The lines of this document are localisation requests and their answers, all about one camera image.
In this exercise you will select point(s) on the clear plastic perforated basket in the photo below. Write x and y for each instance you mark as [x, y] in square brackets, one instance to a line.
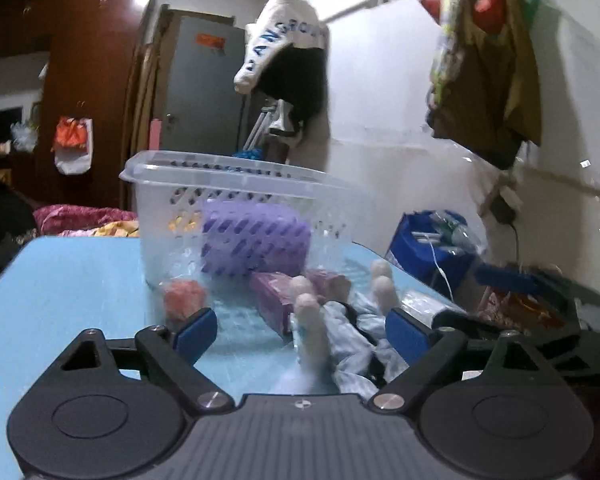
[170, 190]

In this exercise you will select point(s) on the dark red wooden wardrobe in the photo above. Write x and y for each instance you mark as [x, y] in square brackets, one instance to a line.
[93, 47]

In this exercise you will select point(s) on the clear plastic bag with white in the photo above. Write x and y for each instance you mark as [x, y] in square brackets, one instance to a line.
[422, 306]

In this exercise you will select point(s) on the blue shopping bag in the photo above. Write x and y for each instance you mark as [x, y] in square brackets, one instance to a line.
[437, 247]

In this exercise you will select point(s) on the orange white hanging bag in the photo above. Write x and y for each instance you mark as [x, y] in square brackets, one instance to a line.
[73, 145]

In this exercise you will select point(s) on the white printed hanging shirt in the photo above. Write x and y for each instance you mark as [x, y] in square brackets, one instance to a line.
[281, 24]

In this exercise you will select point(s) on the red round toy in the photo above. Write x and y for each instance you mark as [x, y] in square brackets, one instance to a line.
[183, 298]

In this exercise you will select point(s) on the black hanging garment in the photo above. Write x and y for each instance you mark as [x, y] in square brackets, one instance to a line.
[297, 77]

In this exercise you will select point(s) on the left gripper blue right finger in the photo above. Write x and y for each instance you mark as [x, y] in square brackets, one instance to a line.
[409, 337]

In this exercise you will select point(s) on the purple cardboard box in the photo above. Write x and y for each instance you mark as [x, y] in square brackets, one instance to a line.
[276, 293]

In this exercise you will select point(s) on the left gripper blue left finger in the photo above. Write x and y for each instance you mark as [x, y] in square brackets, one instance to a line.
[196, 335]

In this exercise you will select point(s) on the brown hanging jacket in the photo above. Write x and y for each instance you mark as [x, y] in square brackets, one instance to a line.
[484, 89]

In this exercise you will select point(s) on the grey metal door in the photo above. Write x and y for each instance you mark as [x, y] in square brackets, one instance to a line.
[202, 112]

